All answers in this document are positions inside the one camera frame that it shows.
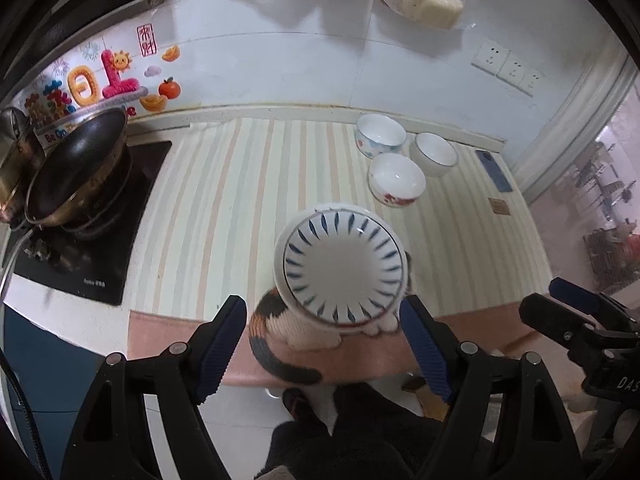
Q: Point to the black induction cooktop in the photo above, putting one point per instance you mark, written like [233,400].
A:
[89,256]

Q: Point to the black frying pan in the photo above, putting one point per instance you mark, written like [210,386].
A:
[76,168]

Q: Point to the white plate blue leaf rim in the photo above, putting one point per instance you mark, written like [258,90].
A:
[344,264]

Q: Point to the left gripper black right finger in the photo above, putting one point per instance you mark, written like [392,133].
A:
[534,438]

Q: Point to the white wall socket panel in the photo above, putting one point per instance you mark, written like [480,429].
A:
[501,63]

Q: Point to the striped table mat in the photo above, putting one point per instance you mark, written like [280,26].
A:
[226,191]

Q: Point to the plain white bowl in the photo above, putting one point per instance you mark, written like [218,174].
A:
[433,154]

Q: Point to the white bowl red flowers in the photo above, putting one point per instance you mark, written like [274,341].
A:
[395,180]

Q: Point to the white plate grey scroll pattern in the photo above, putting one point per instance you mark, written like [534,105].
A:
[319,320]

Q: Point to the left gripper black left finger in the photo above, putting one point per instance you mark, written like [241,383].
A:
[111,437]

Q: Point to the metal pot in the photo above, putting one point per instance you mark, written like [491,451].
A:
[21,156]

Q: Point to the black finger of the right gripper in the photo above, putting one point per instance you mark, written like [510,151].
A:
[597,305]
[560,324]

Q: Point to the calico cat picture mat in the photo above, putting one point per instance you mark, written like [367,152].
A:
[278,347]

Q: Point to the blue smartphone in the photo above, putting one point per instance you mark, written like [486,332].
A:
[487,160]

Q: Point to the colourful wall sticker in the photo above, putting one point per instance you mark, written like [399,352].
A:
[101,73]

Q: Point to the small brown card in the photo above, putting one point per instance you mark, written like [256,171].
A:
[499,207]

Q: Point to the white bowl blue flowers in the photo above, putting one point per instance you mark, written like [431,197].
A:
[376,134]

